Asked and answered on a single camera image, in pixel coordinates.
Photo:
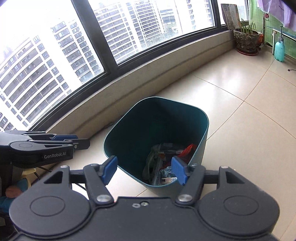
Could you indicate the red plastic bag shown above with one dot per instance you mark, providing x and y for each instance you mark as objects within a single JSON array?
[{"x": 188, "y": 152}]

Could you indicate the green grid curtain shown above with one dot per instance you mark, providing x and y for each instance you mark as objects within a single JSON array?
[{"x": 256, "y": 16}]

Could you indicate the dark green trash bin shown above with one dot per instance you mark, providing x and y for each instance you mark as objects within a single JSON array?
[{"x": 154, "y": 121}]

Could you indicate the white metal rack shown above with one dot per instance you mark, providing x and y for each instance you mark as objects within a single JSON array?
[{"x": 276, "y": 34}]

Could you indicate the grey plastic bag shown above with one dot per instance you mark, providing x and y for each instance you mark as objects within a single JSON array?
[{"x": 167, "y": 173}]

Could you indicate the purple hanging garment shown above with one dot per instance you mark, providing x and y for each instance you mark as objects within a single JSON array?
[{"x": 280, "y": 11}]

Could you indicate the potted green plant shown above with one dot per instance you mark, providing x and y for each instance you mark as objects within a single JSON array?
[{"x": 246, "y": 38}]

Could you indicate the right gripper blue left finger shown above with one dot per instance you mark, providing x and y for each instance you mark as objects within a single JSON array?
[{"x": 97, "y": 177}]

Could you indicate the teal spray bottle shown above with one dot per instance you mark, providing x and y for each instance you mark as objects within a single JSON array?
[{"x": 279, "y": 51}]

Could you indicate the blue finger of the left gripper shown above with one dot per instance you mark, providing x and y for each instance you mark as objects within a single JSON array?
[
  {"x": 79, "y": 143},
  {"x": 64, "y": 137}
]

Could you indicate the gloved left hand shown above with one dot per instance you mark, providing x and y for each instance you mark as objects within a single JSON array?
[{"x": 12, "y": 193}]

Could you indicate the black window frame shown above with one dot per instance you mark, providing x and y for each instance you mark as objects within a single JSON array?
[{"x": 76, "y": 66}]

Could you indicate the leaning wooden board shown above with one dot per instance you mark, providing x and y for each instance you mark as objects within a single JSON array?
[{"x": 230, "y": 16}]

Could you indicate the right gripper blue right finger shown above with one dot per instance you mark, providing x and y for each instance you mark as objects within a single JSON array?
[{"x": 191, "y": 178}]

